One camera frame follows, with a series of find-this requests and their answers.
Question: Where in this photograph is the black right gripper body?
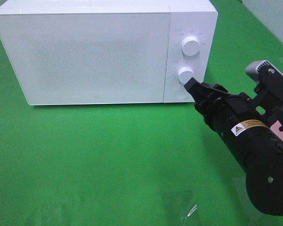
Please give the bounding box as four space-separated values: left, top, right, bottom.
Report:
195 90 275 141

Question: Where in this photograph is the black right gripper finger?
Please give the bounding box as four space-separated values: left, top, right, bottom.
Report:
201 82 228 92
184 77 207 104

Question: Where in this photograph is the round white door release button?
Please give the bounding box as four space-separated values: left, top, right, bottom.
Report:
175 89 189 100

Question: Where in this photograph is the white microwave door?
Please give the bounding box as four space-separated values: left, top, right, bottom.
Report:
0 13 170 105

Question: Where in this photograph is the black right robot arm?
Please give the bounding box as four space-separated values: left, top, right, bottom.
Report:
184 78 283 216

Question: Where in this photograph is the lower white microwave knob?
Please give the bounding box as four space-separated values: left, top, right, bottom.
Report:
178 66 194 84

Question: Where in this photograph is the white microwave knob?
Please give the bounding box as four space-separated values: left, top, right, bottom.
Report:
178 66 194 84
181 34 200 57

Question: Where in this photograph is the upper white microwave knob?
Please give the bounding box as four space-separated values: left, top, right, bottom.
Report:
181 34 200 57

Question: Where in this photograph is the white microwave oven body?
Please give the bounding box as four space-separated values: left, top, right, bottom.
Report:
0 0 218 103

